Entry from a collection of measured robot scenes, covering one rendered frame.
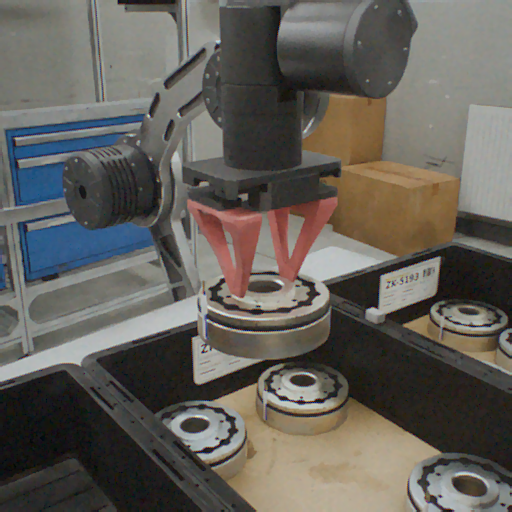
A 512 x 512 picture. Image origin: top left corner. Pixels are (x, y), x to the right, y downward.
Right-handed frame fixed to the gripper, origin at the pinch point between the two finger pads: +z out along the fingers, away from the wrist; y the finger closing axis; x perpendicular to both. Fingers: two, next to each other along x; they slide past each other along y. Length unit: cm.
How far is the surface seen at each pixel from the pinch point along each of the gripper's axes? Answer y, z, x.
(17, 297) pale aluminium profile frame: 34, 79, 191
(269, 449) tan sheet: 6.1, 22.8, 6.8
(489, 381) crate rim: 20.3, 12.9, -7.9
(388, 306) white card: 36.0, 19.4, 17.9
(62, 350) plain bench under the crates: 6, 36, 64
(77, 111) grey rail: 67, 15, 196
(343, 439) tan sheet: 13.3, 22.9, 3.5
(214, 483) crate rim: -7.8, 12.6, -4.3
